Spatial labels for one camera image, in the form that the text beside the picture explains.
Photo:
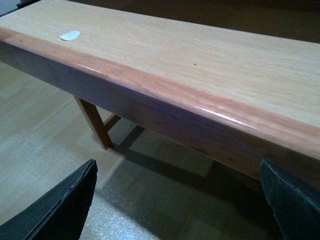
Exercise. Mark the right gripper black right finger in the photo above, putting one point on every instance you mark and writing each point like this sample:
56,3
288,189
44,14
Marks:
295,204

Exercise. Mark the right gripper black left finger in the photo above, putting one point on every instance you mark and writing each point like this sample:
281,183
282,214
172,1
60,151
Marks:
60,214

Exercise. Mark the wooden pull-out keyboard tray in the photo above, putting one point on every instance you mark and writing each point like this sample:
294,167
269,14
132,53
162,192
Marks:
235,96

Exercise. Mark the white oval sticker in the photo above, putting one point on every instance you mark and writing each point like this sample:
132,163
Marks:
70,35

